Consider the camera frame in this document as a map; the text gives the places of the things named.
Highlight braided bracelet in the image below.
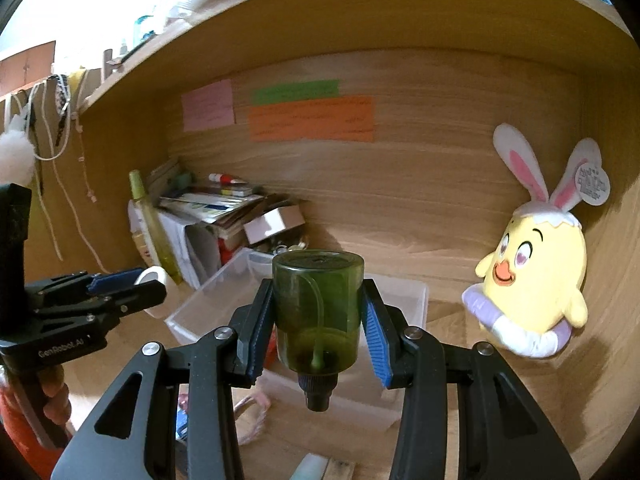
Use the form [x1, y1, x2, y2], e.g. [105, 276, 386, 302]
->
[232, 392, 271, 447]

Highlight white tape roll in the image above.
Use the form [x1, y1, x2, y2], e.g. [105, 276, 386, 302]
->
[135, 266, 171, 318]

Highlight yellow spray bottle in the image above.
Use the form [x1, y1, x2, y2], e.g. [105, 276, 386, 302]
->
[128, 170, 183, 286]

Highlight pink paper note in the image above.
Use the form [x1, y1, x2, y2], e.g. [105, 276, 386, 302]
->
[181, 78, 237, 133]

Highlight white cardboard box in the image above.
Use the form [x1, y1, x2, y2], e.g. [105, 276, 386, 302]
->
[242, 206, 307, 246]

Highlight hanging white cords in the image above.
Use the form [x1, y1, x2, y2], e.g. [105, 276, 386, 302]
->
[30, 67, 108, 271]

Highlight green paper note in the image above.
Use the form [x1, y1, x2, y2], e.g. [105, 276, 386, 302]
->
[251, 79, 341, 106]

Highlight person's left hand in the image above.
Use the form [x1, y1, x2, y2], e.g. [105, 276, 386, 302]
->
[37, 364, 73, 426]

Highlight pale green tube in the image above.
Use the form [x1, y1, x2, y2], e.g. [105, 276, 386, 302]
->
[291, 452, 328, 480]

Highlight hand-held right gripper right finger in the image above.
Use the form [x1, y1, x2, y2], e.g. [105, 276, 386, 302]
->
[361, 277, 583, 480]

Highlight yellow chick plush toy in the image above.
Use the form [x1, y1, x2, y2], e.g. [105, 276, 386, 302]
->
[461, 122, 613, 359]

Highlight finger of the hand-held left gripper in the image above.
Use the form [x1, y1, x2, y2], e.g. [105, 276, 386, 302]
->
[30, 280, 168, 333]
[24, 267, 147, 306]

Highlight white fluffy pompom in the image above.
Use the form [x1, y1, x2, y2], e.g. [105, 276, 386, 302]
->
[0, 130, 37, 186]

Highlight person's left forearm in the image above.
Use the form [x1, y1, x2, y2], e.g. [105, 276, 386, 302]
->
[0, 385, 57, 480]

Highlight green plastic bottle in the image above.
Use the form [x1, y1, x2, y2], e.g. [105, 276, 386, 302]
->
[271, 249, 366, 413]

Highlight bowl of small trinkets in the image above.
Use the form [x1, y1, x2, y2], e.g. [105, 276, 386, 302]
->
[260, 240, 308, 257]

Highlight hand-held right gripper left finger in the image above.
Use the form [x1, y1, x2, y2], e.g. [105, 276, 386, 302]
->
[52, 277, 276, 480]

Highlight orange paper note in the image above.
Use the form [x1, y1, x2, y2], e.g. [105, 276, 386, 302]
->
[248, 95, 376, 143]

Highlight pile of books and papers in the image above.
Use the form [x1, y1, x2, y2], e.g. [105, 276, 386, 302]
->
[147, 160, 311, 261]

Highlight white rolled paper sheet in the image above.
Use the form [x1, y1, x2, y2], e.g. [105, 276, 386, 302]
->
[160, 210, 221, 288]

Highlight clear plastic bin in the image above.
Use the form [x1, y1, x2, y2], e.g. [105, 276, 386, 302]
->
[165, 247, 431, 433]

